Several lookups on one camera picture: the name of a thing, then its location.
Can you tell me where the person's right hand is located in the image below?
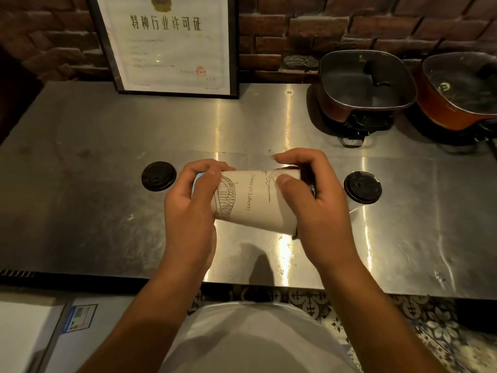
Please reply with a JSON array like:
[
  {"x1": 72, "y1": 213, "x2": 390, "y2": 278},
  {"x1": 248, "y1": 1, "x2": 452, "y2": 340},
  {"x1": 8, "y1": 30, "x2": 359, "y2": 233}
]
[{"x1": 274, "y1": 148, "x2": 364, "y2": 271}]

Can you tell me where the person's left hand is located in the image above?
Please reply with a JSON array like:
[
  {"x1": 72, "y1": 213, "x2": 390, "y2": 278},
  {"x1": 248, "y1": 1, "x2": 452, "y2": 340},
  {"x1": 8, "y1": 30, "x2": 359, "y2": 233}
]
[{"x1": 164, "y1": 159, "x2": 237, "y2": 269}]

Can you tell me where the white printed paper cup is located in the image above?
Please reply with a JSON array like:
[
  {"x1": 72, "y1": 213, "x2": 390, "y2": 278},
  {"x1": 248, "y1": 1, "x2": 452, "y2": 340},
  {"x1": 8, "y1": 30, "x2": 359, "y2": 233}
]
[{"x1": 193, "y1": 168, "x2": 302, "y2": 234}]

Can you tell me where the person's left forearm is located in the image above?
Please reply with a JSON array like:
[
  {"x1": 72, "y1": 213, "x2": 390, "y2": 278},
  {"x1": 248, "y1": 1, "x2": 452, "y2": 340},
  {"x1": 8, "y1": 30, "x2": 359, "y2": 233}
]
[{"x1": 77, "y1": 245, "x2": 217, "y2": 373}]

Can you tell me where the person's right forearm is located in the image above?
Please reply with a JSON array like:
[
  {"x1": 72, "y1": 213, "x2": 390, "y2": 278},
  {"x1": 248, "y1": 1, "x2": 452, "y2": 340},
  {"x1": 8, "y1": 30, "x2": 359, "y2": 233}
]
[{"x1": 310, "y1": 246, "x2": 440, "y2": 373}]

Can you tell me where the black cup lid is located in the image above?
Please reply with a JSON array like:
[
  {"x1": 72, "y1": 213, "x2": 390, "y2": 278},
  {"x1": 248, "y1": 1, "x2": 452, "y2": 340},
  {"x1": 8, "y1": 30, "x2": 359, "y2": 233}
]
[
  {"x1": 343, "y1": 171, "x2": 383, "y2": 205},
  {"x1": 141, "y1": 161, "x2": 178, "y2": 192}
]

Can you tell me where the square red electric pot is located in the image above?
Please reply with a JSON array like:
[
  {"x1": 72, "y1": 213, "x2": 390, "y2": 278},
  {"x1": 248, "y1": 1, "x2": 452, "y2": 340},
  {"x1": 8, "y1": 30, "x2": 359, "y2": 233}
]
[
  {"x1": 413, "y1": 51, "x2": 497, "y2": 153},
  {"x1": 316, "y1": 50, "x2": 418, "y2": 148}
]

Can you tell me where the black framed certificate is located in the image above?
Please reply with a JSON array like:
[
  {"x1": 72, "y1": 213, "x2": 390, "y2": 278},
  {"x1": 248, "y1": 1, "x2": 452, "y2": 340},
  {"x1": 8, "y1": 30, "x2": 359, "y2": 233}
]
[{"x1": 85, "y1": 0, "x2": 240, "y2": 100}]

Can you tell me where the person's white shirt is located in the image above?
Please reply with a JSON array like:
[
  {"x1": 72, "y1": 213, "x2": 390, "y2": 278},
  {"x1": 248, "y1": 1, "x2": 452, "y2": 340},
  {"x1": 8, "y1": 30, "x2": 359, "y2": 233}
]
[{"x1": 160, "y1": 300, "x2": 359, "y2": 373}]

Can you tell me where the blue label sticker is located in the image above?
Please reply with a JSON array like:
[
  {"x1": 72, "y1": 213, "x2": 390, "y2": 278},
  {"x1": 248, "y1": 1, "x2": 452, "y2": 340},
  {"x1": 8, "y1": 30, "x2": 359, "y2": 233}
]
[{"x1": 61, "y1": 304, "x2": 98, "y2": 334}]

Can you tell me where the white appliance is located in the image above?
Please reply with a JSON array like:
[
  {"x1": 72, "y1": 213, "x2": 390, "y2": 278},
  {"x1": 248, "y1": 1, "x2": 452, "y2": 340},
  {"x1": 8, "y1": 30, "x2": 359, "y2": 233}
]
[{"x1": 0, "y1": 300, "x2": 130, "y2": 373}]

